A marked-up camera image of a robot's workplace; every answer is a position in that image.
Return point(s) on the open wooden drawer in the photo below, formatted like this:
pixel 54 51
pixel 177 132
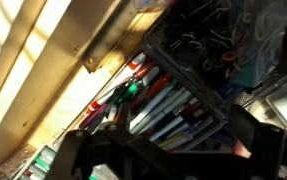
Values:
pixel 49 73

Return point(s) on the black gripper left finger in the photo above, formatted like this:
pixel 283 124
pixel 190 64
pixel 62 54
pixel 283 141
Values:
pixel 83 150

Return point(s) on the grey barrel pen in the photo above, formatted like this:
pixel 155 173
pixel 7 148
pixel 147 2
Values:
pixel 171 104

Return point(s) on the white barrel pen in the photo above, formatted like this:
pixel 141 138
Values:
pixel 156 100

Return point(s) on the purple pen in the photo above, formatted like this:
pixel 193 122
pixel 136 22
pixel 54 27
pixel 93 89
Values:
pixel 93 116

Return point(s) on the orange red marker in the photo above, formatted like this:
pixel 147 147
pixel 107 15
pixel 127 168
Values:
pixel 158 85

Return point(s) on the red and white marker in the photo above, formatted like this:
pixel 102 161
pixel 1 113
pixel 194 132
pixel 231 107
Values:
pixel 134 64

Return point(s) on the yellow pen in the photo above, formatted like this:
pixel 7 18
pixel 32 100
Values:
pixel 174 140

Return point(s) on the clear plastic bag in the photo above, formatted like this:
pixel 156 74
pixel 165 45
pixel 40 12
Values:
pixel 266 36

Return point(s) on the white and blue pen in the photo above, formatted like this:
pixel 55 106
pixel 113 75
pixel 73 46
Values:
pixel 166 128

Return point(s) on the glue sticks compartment tray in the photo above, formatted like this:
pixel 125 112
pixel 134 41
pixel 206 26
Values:
pixel 39 165

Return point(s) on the small clear plastic box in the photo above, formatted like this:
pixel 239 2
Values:
pixel 13 163

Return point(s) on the clear pen organizer tray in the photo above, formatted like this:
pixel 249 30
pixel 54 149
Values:
pixel 213 106

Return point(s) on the green pen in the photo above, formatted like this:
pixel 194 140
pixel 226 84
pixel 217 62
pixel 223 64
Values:
pixel 129 90

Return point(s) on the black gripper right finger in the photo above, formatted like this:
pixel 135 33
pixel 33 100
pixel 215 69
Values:
pixel 276 153

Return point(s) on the dark red pen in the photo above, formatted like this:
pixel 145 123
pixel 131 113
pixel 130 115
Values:
pixel 191 110

